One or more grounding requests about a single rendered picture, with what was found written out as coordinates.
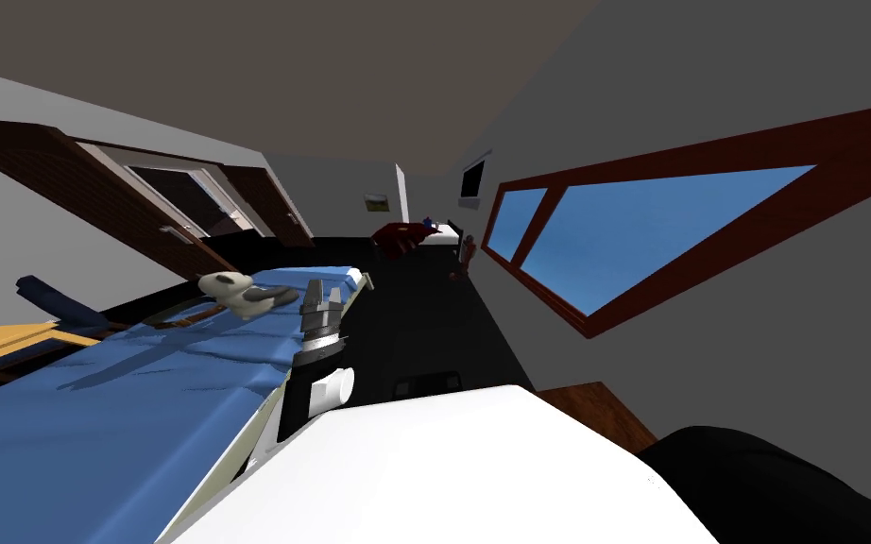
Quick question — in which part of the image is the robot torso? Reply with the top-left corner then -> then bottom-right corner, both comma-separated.
154,369 -> 721,544

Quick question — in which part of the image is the dark brown door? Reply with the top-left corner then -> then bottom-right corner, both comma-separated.
0,114 -> 239,281
219,163 -> 316,250

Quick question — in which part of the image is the red-brown framed window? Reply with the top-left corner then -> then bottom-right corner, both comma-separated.
480,97 -> 871,341

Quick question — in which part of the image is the brown wooden bedside table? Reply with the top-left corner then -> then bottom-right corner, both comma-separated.
533,381 -> 660,455

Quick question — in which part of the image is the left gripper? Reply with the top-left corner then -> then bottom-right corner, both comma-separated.
299,278 -> 346,345

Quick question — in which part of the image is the white and grey plush toy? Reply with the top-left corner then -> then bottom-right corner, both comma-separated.
196,271 -> 301,322

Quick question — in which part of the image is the dark red table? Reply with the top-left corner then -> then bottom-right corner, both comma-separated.
370,220 -> 441,261

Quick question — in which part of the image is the bed with blue cover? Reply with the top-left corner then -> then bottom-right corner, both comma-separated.
0,263 -> 376,544

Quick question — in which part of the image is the red-brown chair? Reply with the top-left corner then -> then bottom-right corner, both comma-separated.
449,233 -> 479,281

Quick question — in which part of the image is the black wall screen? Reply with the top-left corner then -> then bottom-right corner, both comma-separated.
457,158 -> 488,211

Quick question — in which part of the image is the dark blue pillow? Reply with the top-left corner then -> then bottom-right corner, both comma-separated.
15,275 -> 113,335

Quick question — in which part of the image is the white desk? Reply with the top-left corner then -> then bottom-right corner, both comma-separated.
424,222 -> 462,247

